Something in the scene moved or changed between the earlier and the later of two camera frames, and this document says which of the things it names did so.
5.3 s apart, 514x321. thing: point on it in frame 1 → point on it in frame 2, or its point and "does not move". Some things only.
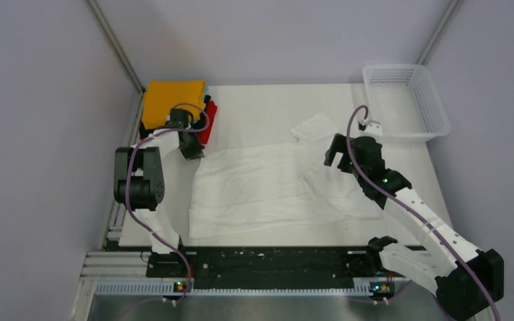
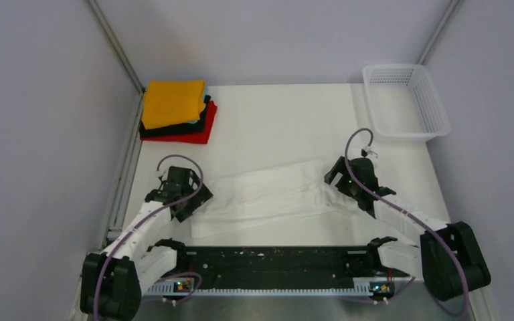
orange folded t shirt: (160, 97) does not move
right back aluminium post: (450, 12) does not move
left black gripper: (196, 152) → (198, 199)
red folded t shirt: (211, 110) does not move
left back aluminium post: (113, 37) does not move
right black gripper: (339, 145) → (342, 167)
